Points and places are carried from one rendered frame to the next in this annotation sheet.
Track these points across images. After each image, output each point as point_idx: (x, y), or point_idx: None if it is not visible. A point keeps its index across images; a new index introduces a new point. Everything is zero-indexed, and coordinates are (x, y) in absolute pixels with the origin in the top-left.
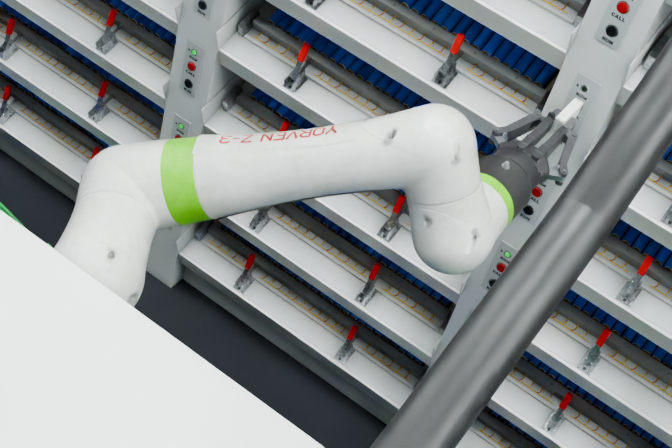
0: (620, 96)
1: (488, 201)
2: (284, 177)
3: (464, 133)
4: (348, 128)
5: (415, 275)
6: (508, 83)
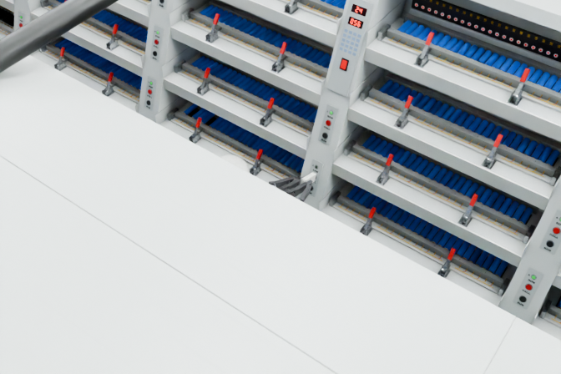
0: (333, 169)
1: None
2: None
3: (241, 165)
4: None
5: None
6: (285, 174)
